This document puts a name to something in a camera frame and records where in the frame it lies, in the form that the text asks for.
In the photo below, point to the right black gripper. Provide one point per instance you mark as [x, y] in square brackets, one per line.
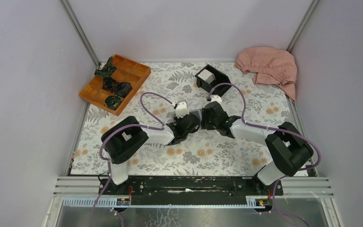
[204, 124]

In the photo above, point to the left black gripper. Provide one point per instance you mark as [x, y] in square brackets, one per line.
[177, 120]

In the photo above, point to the grey leather card holder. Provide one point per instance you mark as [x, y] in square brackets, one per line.
[197, 113]

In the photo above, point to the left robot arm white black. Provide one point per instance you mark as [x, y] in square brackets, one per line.
[123, 140]

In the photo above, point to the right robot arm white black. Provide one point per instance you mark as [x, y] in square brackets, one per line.
[288, 148]

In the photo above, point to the white card stack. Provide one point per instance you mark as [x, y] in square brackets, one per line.
[207, 76]

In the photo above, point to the floral patterned table mat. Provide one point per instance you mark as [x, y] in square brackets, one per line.
[204, 153]

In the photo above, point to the dark rolled tie middle right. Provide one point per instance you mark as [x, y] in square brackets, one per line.
[122, 89]

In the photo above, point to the dark rolled tie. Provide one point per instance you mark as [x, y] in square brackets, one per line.
[109, 84]
[107, 70]
[113, 101]
[122, 89]

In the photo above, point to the dark rolled tie bottom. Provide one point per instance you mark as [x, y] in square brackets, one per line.
[113, 101]

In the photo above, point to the orange wooden compartment tray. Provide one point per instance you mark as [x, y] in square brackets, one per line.
[127, 71]

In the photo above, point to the pink crumpled cloth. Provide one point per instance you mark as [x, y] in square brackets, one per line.
[272, 66]

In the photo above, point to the dark rolled tie middle left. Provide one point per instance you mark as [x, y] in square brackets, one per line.
[109, 84]

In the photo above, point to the dark rolled tie top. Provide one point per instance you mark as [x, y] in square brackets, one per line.
[107, 70]

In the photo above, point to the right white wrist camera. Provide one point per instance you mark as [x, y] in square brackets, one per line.
[215, 98]

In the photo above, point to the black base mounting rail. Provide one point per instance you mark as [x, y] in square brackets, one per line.
[189, 190]

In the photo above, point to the aluminium frame rail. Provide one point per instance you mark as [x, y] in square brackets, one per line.
[84, 190]

